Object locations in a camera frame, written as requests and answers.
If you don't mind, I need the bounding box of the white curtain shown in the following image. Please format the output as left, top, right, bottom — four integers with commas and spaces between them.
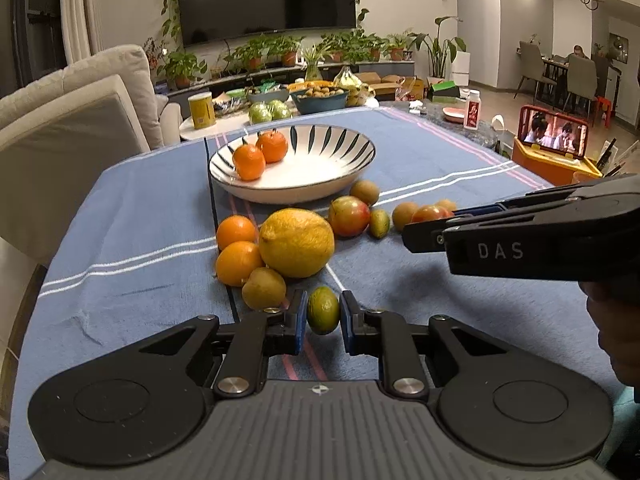
60, 0, 104, 66

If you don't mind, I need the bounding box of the blue striped tablecloth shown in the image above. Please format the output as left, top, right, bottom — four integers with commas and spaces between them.
9, 106, 640, 480

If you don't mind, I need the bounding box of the open cardboard box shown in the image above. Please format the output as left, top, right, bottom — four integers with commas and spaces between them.
357, 72, 426, 102

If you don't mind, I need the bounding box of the white bowl with dark stripes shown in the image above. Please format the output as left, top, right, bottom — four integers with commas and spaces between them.
208, 124, 377, 204

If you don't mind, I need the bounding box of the person's right hand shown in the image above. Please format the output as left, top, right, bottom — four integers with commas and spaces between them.
580, 280, 640, 387

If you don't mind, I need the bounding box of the potted green plant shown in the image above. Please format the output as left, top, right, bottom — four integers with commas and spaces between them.
164, 50, 208, 90
320, 32, 352, 63
385, 32, 414, 62
234, 35, 273, 72
350, 30, 388, 62
272, 35, 306, 67

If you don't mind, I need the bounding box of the tray of snack packets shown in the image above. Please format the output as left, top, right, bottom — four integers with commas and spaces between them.
214, 81, 292, 115

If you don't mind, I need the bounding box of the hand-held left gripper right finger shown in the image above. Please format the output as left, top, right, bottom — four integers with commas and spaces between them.
339, 290, 506, 401

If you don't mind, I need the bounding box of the white armchair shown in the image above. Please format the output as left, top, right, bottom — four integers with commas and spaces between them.
0, 44, 183, 266

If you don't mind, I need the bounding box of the green jujube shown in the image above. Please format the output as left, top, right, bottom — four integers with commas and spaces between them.
306, 286, 341, 335
369, 209, 391, 239

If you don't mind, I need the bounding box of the white bottle with red label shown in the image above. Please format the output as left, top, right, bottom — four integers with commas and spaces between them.
463, 89, 482, 130

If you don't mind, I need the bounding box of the grey dining chair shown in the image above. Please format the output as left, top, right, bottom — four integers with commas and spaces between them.
562, 54, 601, 114
515, 41, 547, 94

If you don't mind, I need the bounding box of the orange box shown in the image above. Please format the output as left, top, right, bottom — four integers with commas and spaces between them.
512, 135, 603, 187

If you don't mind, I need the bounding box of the pile of small brown longans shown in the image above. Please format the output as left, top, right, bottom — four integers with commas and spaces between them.
295, 86, 346, 99

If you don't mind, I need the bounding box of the grey television cabinet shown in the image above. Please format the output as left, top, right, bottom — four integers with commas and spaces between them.
155, 57, 416, 106

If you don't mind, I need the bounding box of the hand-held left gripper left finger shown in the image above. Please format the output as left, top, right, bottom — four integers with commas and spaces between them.
135, 289, 308, 400

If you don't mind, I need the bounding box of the teal bowl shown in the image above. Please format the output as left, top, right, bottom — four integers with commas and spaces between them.
290, 86, 350, 115

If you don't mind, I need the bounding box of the dark window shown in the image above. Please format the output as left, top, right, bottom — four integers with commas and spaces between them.
10, 0, 63, 91

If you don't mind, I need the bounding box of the tall plant in white planter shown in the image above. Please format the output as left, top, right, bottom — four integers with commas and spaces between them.
409, 16, 472, 87

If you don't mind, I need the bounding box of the yellow can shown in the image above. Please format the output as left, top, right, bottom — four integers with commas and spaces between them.
188, 92, 217, 130

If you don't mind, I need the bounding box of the green box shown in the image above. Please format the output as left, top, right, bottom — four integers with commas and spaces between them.
427, 81, 461, 104

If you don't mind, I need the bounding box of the red flower plant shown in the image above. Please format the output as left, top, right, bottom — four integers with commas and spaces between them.
142, 37, 169, 72

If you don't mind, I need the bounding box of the glass vase with green stems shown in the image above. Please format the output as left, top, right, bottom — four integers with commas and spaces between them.
303, 45, 331, 82

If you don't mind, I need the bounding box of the red and green apple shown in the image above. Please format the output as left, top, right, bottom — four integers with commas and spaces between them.
328, 196, 371, 238

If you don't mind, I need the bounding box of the white round side table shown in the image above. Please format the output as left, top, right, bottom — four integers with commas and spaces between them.
179, 95, 381, 142

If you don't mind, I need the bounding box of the bunch of bananas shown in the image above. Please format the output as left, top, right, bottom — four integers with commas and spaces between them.
334, 66, 376, 107

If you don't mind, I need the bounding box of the orange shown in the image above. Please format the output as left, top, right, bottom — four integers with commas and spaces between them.
232, 144, 266, 181
216, 215, 258, 251
255, 129, 289, 164
215, 240, 264, 288

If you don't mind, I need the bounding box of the large yellow lemon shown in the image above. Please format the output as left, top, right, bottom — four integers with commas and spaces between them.
258, 208, 335, 279

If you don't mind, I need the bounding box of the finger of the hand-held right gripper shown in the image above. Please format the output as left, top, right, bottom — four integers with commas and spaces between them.
454, 185, 581, 217
402, 211, 506, 254

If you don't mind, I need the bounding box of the smartphone with lit screen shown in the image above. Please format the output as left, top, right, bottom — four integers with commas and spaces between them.
520, 105, 590, 159

